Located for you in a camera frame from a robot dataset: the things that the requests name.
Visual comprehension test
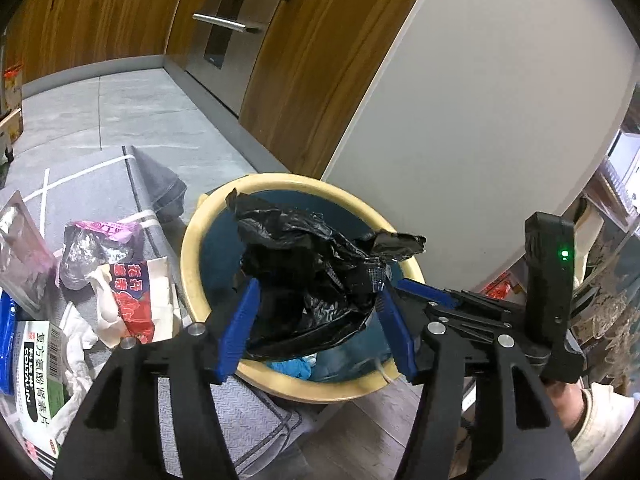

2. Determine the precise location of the pink snack packet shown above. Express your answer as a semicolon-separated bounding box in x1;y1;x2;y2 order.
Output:
59;219;147;292

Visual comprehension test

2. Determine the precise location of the dark patterned cloth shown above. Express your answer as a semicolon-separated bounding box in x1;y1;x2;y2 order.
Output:
570;200;640;397

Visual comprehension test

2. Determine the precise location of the wooden cabinet row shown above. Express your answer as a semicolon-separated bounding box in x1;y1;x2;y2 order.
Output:
4;0;197;87

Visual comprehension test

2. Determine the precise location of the white tissue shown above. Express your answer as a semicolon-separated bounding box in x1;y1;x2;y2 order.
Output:
47;265;132;443

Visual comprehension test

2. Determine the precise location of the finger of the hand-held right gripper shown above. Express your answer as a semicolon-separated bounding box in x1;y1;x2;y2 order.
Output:
422;305;527;350
396;277;526;320

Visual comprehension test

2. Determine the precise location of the black plastic bag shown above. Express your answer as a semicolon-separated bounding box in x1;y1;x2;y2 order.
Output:
225;187;428;361

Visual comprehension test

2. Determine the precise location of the grey mat with white stripes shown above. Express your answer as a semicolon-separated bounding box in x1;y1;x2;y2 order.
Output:
0;146;321;480

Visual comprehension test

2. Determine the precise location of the yellow rimmed blue bin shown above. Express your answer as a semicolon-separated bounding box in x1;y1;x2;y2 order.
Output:
180;172;427;406

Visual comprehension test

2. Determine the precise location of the red patterned paper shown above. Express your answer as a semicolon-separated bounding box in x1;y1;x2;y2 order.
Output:
482;272;526;307

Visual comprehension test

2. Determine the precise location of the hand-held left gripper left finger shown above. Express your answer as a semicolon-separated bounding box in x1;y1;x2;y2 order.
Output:
52;277;261;480

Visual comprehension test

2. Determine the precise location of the blue wrapper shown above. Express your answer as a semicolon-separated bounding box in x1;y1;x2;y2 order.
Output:
272;354;319;382

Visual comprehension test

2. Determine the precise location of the white round table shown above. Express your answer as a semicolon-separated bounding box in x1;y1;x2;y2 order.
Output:
320;0;640;293

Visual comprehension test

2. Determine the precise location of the white and green medicine box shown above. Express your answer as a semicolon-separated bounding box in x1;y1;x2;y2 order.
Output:
12;320;72;427

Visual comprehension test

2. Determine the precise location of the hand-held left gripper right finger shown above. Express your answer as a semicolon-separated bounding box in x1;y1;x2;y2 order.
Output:
377;280;581;480

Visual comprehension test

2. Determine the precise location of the clear pinkish plastic bag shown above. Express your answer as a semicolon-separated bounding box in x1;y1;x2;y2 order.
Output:
0;190;57;312

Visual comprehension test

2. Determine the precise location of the white shelf unit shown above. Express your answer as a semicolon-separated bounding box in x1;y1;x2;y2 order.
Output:
597;125;640;233

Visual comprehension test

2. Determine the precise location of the grey denim cloth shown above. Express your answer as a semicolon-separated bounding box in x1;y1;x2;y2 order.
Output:
134;147;188;222

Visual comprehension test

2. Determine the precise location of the tall wooden cabinet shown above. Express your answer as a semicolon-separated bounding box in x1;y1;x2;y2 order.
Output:
239;0;447;173

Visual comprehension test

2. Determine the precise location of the person's right hand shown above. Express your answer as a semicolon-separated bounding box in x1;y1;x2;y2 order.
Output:
545;382;589;433

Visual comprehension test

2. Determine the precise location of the cardboard box with red label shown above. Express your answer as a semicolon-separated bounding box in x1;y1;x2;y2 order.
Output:
0;60;25;143

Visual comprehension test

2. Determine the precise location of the blue packet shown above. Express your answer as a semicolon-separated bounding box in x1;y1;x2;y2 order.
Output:
0;290;19;396

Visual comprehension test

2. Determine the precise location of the stainless steel oven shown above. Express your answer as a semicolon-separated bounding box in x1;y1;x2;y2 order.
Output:
182;0;307;117

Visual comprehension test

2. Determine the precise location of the red and white snack packet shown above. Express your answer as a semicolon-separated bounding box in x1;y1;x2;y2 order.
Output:
107;257;177;346

